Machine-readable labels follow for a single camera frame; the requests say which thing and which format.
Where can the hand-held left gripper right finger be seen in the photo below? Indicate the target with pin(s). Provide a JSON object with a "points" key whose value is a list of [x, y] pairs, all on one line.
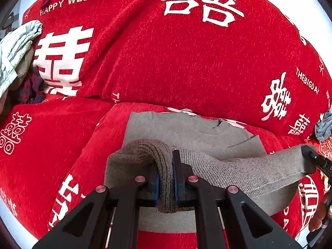
{"points": [[177, 186]]}

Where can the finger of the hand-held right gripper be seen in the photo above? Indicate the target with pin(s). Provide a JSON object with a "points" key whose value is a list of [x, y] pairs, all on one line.
{"points": [[315, 158]]}

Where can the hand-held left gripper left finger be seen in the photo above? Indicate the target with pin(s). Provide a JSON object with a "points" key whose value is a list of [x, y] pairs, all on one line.
{"points": [[156, 186]]}

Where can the grey knit sweater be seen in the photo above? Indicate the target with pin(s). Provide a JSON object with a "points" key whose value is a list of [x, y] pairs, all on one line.
{"points": [[186, 132]]}

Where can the person's right hand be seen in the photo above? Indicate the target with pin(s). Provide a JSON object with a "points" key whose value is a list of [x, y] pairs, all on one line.
{"points": [[320, 212]]}

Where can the grey blue cloth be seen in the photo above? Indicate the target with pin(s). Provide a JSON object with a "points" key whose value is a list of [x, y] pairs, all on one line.
{"points": [[324, 127]]}

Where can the red printed blanket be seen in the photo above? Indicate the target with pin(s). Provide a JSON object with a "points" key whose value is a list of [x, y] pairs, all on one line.
{"points": [[181, 64]]}

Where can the dark plaid cloth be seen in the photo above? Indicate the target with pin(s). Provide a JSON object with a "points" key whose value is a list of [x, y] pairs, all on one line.
{"points": [[32, 88]]}

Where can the brown cloth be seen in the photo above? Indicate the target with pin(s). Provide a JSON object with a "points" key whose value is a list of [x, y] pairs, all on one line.
{"points": [[24, 64]]}

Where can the white green patterned cloth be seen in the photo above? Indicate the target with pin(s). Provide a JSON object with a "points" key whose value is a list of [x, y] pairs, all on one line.
{"points": [[13, 49]]}

